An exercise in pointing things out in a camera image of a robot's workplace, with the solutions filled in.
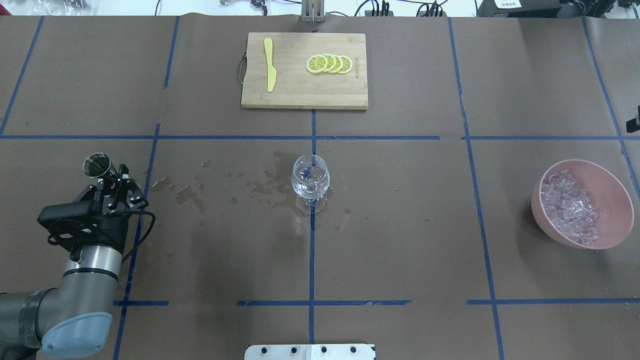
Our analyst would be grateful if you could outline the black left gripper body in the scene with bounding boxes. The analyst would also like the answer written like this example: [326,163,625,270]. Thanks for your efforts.
[75,177,149,221]

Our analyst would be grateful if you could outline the black box with label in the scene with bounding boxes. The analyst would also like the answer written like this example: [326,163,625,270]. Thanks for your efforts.
[477,0,562,18]

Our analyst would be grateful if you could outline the aluminium frame post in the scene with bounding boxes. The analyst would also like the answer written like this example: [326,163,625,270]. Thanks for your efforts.
[301,0,326,23]

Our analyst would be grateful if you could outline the clear ice cubes pile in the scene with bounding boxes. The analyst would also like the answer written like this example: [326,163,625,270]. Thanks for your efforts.
[541,169,601,245]

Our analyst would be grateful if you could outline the yellow lemon slices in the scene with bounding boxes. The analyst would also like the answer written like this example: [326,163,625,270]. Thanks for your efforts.
[305,53,355,75]

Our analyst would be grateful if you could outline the yellow plastic knife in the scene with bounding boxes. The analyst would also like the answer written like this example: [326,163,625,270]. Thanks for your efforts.
[263,38,278,92]

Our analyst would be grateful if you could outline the clear wine glass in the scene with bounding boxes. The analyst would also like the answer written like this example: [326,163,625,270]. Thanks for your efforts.
[290,153,330,215]

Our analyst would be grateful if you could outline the pink ribbed bowl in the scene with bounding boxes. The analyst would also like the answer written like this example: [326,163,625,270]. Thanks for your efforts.
[531,159,635,250]

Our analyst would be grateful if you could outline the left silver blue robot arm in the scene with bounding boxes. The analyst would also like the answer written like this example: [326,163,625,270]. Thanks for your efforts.
[1,174,154,360]

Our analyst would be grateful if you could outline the white mounting plate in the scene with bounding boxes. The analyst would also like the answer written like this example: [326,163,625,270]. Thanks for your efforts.
[244,343,377,360]

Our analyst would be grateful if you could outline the steel cocktail jigger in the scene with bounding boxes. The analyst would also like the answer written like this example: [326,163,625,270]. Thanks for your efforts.
[82,152,130,182]

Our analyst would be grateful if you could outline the bamboo cutting board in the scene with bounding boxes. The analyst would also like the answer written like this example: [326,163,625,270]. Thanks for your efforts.
[240,32,370,111]

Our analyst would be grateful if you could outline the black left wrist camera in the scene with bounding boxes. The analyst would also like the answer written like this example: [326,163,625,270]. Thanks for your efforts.
[37,200,130,253]

